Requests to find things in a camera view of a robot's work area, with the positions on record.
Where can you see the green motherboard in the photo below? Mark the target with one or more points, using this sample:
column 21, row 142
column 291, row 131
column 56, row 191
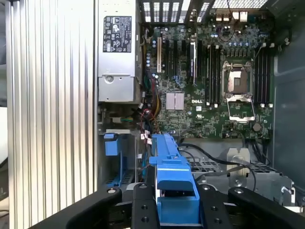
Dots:
column 209, row 119

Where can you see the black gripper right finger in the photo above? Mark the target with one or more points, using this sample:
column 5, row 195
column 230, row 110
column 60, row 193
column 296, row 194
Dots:
column 213, row 210

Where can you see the black RAM slot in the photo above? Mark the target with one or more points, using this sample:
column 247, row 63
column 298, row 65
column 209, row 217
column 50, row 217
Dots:
column 207, row 74
column 261, row 76
column 211, row 74
column 219, row 74
column 269, row 76
column 257, row 76
column 265, row 76
column 215, row 74

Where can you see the grey metal disk bay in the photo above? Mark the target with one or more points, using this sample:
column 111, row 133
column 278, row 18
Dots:
column 128, row 152

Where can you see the silver chipset heatsink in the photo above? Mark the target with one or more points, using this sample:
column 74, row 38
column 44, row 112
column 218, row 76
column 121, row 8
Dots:
column 175, row 101

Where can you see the CPU socket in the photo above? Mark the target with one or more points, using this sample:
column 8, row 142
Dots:
column 238, row 81

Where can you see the round coin cell battery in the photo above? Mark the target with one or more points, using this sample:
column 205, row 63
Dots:
column 256, row 126

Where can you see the white expansion slot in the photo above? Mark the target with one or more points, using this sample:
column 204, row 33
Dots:
column 159, row 55

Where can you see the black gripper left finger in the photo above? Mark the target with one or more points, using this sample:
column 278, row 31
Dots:
column 144, row 207

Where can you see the black PC case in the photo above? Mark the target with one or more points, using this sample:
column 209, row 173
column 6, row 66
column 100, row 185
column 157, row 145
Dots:
column 290, row 95

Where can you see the metal socket cover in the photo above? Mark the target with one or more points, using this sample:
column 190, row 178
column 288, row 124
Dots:
column 241, row 119

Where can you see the silver power supply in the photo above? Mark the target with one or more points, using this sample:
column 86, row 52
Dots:
column 116, row 64

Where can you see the black graphics card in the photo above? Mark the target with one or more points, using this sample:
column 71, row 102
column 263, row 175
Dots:
column 193, row 64

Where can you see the black expansion slot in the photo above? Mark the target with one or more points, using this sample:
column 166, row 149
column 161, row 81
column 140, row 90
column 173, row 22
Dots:
column 167, row 57
column 175, row 57

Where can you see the blue plastic bay bracket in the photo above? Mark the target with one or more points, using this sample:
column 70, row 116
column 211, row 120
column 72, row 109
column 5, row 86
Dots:
column 112, row 145

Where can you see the hard disk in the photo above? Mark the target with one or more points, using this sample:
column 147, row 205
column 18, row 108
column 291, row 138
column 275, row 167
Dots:
column 175, row 171

